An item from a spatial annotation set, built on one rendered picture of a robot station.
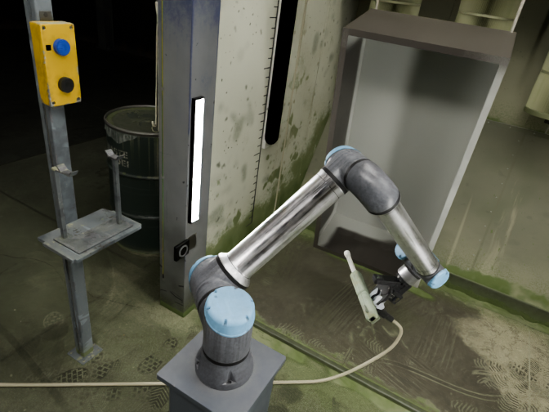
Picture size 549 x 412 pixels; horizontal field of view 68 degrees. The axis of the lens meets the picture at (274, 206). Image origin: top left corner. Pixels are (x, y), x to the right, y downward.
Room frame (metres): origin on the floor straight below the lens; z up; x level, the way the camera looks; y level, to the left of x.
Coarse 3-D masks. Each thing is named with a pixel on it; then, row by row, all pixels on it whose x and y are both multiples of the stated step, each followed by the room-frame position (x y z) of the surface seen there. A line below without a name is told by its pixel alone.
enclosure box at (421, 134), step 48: (384, 48) 2.03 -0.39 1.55; (432, 48) 1.59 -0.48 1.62; (480, 48) 1.57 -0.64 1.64; (336, 96) 1.77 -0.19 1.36; (384, 96) 2.05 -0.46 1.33; (432, 96) 1.96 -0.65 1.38; (480, 96) 1.87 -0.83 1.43; (336, 144) 1.96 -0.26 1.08; (384, 144) 2.08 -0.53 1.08; (432, 144) 1.97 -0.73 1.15; (432, 192) 2.00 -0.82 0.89; (336, 240) 2.01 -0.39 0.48; (384, 240) 2.04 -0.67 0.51; (432, 240) 1.66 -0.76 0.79
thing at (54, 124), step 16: (32, 0) 1.35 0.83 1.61; (48, 0) 1.39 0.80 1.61; (32, 16) 1.35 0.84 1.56; (32, 48) 1.36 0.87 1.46; (48, 112) 1.35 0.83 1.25; (64, 112) 1.39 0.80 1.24; (48, 128) 1.35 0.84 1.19; (64, 128) 1.38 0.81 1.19; (48, 144) 1.36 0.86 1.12; (64, 144) 1.38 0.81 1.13; (48, 160) 1.36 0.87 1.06; (64, 160) 1.37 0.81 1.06; (64, 176) 1.36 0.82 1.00; (64, 192) 1.35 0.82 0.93; (64, 208) 1.35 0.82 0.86; (80, 272) 1.38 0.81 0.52; (80, 288) 1.37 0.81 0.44; (80, 304) 1.36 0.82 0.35; (80, 320) 1.35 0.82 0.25; (80, 336) 1.34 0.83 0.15; (80, 352) 1.36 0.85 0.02
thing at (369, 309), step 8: (352, 264) 1.68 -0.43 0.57; (352, 272) 1.61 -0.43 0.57; (352, 280) 1.57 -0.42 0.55; (360, 280) 1.54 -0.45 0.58; (360, 288) 1.49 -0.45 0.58; (360, 296) 1.45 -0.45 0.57; (368, 296) 1.44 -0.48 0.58; (360, 304) 1.41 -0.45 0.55; (368, 304) 1.38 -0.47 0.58; (368, 312) 1.34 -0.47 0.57; (376, 312) 1.34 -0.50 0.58; (384, 312) 1.43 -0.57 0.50; (368, 320) 1.32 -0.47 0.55; (376, 320) 1.32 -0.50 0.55; (392, 320) 1.44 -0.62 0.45
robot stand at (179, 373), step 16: (192, 352) 0.94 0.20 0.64; (256, 352) 0.98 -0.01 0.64; (272, 352) 0.99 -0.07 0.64; (176, 368) 0.87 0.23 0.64; (192, 368) 0.88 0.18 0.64; (256, 368) 0.91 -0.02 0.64; (272, 368) 0.92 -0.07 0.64; (176, 384) 0.81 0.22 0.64; (192, 384) 0.82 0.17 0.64; (256, 384) 0.85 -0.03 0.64; (272, 384) 0.94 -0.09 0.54; (176, 400) 0.82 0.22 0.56; (192, 400) 0.77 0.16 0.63; (208, 400) 0.78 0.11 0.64; (224, 400) 0.78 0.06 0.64; (240, 400) 0.79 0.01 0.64; (256, 400) 0.80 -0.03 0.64
